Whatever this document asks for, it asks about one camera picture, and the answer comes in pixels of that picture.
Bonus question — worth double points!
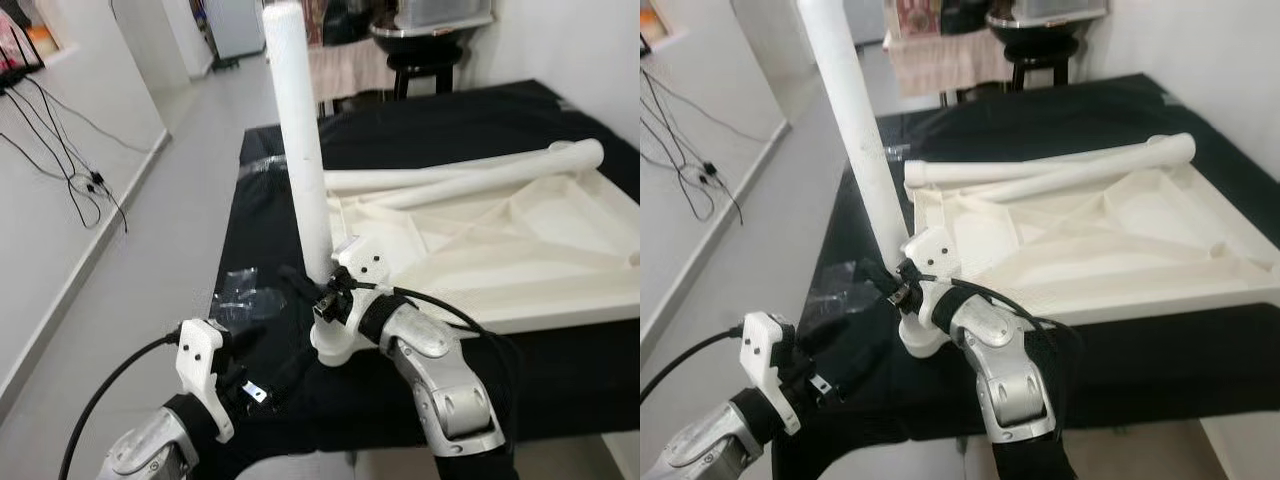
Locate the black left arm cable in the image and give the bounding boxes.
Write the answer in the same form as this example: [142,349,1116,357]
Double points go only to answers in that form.
[640,325,746,401]
[58,335,181,480]

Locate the black tablecloth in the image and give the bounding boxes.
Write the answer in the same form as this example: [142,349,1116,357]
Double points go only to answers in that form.
[205,80,641,480]
[770,72,1280,480]

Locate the black bag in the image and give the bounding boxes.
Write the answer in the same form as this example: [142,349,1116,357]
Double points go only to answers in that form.
[320,0,376,46]
[940,0,991,36]

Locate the black bowl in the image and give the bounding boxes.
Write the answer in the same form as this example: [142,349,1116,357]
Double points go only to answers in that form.
[985,5,1111,46]
[370,15,496,56]

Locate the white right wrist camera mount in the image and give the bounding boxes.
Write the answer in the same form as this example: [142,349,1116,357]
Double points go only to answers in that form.
[333,235,386,323]
[900,227,956,316]

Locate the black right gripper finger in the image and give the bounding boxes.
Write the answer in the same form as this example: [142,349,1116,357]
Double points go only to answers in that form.
[278,265,326,301]
[855,258,901,296]

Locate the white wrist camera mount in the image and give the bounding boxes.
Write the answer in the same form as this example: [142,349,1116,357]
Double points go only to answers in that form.
[740,311,801,436]
[176,318,236,444]
[333,235,386,323]
[900,227,956,316]

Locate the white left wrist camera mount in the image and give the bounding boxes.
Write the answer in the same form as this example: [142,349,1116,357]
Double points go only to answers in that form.
[740,311,801,436]
[176,318,236,444]

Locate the black floor cable with adapter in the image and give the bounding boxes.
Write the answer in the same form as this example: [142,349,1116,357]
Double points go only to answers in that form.
[640,75,746,226]
[0,85,131,233]

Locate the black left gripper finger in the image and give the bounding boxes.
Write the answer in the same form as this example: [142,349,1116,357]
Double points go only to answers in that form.
[262,348,319,401]
[830,330,896,396]

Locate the red printed carton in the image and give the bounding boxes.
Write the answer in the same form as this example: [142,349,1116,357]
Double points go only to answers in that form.
[890,0,941,39]

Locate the cream plastic children table top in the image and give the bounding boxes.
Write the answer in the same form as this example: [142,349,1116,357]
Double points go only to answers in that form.
[308,165,641,369]
[895,155,1280,359]

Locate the small black device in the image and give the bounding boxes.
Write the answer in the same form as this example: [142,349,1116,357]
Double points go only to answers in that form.
[0,60,46,87]

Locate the white cabinet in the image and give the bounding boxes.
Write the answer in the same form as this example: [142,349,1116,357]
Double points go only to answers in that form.
[200,0,266,61]
[840,0,891,46]

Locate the white plastic table leg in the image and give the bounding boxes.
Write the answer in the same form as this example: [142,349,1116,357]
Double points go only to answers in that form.
[903,145,1131,189]
[797,0,916,271]
[262,2,336,286]
[322,150,561,196]
[985,133,1198,204]
[375,138,606,211]

